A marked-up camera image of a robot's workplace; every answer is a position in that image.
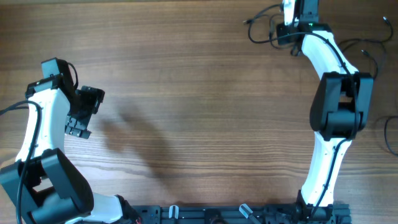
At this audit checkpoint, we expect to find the black cable bundle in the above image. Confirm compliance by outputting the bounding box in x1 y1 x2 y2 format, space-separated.
242 3 299 50

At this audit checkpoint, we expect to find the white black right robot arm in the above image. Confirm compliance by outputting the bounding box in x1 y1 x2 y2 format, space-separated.
277 0 374 221

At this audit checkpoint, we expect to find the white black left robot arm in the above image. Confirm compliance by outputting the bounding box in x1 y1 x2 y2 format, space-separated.
1 58 129 223

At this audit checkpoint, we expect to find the black left camera cable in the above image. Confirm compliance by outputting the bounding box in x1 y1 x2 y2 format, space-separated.
0 100 44 224

